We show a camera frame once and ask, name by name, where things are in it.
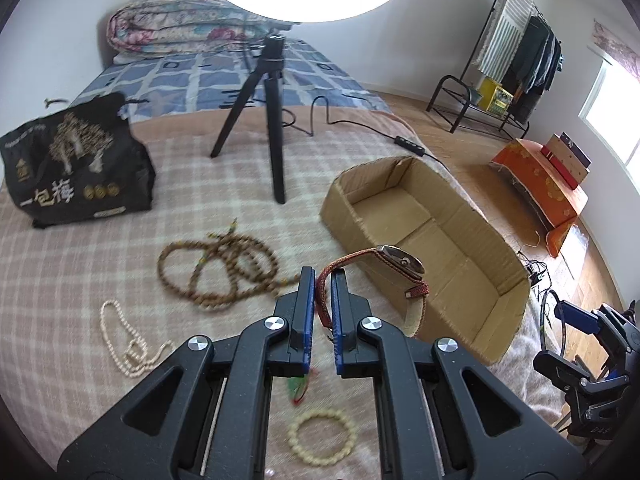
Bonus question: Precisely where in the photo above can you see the cream bead bracelet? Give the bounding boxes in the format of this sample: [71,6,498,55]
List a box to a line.
[287,407,359,466]

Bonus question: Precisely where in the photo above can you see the white pearl necklace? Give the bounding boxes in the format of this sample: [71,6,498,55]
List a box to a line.
[98,299,174,377]

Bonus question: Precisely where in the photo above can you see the long brown bead necklace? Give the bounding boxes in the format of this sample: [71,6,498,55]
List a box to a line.
[157,218,303,312]

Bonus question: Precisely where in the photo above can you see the wristwatch with red woven strap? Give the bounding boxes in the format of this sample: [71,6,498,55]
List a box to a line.
[314,245,430,340]

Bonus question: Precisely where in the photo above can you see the open cardboard box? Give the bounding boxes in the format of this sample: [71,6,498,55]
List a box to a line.
[320,157,530,365]

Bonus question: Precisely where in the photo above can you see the orange covered low table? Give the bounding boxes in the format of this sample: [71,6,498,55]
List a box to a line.
[491,139,588,258]

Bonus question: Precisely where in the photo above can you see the red and tan boxes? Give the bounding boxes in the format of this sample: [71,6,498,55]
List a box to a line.
[541,132,591,190]

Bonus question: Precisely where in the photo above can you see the pink plaid blanket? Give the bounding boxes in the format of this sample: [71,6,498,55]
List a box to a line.
[0,104,566,480]

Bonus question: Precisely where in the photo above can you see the window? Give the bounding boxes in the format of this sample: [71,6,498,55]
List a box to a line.
[580,61,639,172]

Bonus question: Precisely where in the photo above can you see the yellow crate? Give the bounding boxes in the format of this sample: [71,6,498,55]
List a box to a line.
[477,77,513,117]

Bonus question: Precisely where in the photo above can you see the black clothes rack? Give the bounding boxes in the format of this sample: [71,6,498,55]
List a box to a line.
[426,0,551,140]

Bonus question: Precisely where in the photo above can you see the dark hanging clothes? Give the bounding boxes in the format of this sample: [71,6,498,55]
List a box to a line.
[501,15,564,125]

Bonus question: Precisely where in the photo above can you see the floral curtain valance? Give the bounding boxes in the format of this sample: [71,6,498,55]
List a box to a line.
[592,21,640,79]

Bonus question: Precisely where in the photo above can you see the striped hanging cloth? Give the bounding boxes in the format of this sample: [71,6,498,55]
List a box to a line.
[473,0,535,82]

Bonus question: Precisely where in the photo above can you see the black snack bag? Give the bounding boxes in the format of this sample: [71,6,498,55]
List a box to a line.
[1,92,156,229]

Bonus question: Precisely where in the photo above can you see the black tripod stand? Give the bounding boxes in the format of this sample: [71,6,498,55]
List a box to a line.
[209,34,286,205]

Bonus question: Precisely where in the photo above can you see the blue checked bed sheet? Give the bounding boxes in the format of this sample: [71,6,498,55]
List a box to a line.
[72,39,388,122]

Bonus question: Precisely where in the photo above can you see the folded floral quilt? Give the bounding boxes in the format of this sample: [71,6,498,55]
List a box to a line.
[106,0,291,58]

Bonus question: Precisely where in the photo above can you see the black power cable with switch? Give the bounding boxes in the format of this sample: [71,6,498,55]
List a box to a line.
[219,86,446,166]

